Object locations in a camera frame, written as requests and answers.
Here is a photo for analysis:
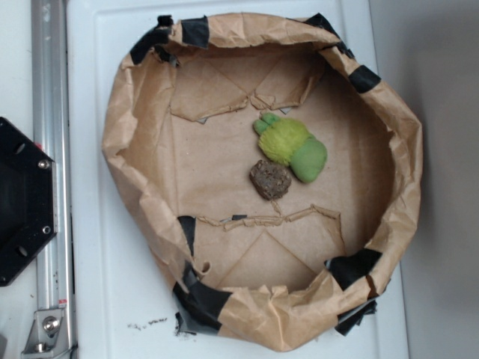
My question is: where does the green plush toy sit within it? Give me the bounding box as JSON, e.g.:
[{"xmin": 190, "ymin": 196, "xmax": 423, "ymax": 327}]
[{"xmin": 253, "ymin": 113, "xmax": 328, "ymax": 183}]

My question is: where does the metal corner bracket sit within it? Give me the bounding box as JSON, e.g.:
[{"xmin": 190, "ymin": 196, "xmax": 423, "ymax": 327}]
[{"xmin": 21, "ymin": 308, "xmax": 69, "ymax": 358}]

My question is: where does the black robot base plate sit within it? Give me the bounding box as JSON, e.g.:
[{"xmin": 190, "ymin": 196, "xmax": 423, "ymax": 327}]
[{"xmin": 1, "ymin": 117, "xmax": 57, "ymax": 287}]

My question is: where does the aluminium rail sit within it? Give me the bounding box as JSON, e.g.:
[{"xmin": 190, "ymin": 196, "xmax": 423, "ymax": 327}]
[{"xmin": 31, "ymin": 1, "xmax": 78, "ymax": 358}]

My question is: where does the brown paper bag bin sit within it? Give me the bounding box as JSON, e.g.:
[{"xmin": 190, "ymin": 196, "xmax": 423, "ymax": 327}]
[{"xmin": 102, "ymin": 13, "xmax": 423, "ymax": 352}]

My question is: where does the white tray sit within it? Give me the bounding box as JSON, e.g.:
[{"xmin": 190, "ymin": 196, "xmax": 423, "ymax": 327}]
[{"xmin": 65, "ymin": 0, "xmax": 410, "ymax": 359}]

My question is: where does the brown rock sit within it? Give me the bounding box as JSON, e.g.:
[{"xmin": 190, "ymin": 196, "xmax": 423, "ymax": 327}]
[{"xmin": 249, "ymin": 159, "xmax": 292, "ymax": 200}]

